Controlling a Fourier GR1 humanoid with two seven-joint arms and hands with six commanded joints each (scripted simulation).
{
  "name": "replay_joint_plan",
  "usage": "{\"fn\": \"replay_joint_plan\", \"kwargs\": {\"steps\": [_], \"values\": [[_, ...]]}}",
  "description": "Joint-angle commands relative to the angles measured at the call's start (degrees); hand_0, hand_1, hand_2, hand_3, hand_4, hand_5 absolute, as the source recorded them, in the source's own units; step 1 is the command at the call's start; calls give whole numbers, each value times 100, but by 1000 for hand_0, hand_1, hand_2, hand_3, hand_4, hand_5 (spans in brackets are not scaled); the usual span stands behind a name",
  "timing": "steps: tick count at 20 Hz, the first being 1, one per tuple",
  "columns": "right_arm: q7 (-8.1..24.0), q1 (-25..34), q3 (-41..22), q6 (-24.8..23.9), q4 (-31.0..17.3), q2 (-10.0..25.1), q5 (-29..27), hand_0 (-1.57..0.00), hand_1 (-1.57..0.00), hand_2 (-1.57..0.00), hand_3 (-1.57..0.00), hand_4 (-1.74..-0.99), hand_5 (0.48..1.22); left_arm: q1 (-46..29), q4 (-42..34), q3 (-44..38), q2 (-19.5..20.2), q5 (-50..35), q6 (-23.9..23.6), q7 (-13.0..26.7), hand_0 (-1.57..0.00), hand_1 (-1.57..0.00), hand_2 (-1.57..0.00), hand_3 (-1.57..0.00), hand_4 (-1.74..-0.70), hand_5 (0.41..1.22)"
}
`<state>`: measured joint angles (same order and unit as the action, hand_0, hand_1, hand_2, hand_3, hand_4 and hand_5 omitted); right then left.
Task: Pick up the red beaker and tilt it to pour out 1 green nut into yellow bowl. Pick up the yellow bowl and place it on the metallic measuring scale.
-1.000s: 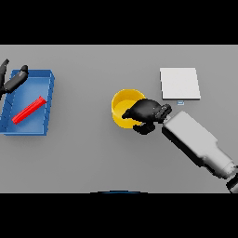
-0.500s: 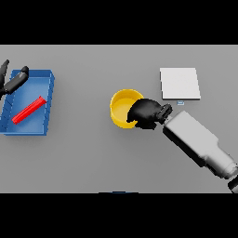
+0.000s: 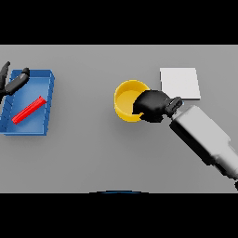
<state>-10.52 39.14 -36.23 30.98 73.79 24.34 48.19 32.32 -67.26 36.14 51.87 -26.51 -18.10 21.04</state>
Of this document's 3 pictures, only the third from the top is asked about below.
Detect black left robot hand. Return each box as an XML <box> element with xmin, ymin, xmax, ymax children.
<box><xmin>0</xmin><ymin>60</ymin><xmax>31</xmax><ymax>104</ymax></box>

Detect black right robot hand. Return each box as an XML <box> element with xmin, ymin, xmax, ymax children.
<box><xmin>132</xmin><ymin>89</ymin><xmax>183</xmax><ymax>124</ymax></box>

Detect yellow bowl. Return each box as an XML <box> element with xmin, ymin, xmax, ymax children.
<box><xmin>113</xmin><ymin>79</ymin><xmax>152</xmax><ymax>123</ymax></box>

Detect red beaker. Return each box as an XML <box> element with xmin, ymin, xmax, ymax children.
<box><xmin>11</xmin><ymin>95</ymin><xmax>47</xmax><ymax>126</ymax></box>

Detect flat pale square scale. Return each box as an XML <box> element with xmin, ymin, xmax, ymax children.
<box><xmin>159</xmin><ymin>67</ymin><xmax>202</xmax><ymax>101</ymax></box>

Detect blue plastic tray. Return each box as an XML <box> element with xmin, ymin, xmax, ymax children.
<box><xmin>0</xmin><ymin>69</ymin><xmax>56</xmax><ymax>137</ymax></box>

